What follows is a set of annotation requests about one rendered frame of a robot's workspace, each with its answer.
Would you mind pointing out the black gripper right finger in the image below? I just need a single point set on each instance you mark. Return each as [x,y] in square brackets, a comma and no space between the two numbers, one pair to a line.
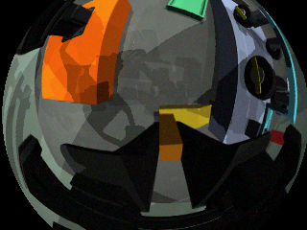
[207,162]

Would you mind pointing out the red-headed stop pin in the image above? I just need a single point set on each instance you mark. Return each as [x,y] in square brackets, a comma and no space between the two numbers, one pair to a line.
[277,136]

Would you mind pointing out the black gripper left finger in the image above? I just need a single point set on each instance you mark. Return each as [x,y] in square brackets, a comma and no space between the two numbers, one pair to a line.
[132,166]

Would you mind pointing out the green tray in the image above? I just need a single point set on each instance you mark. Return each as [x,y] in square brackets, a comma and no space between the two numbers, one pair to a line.
[190,5]
[184,11]

